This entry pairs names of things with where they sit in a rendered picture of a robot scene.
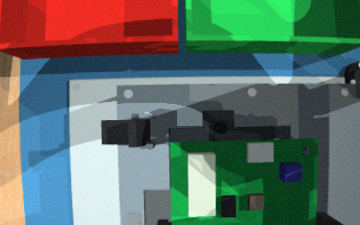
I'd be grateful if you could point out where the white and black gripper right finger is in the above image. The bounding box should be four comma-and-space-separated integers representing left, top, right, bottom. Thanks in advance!
316, 212, 344, 225

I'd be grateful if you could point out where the green bin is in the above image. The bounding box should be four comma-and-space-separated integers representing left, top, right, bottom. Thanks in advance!
184, 0, 360, 55

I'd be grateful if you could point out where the green circuit board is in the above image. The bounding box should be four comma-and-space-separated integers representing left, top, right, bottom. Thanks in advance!
170, 138, 318, 225

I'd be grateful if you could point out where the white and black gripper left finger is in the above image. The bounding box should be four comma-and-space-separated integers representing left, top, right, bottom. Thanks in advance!
157, 219, 171, 225

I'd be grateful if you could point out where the red open-top bin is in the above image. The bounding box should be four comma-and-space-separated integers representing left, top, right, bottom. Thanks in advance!
0, 0, 178, 60

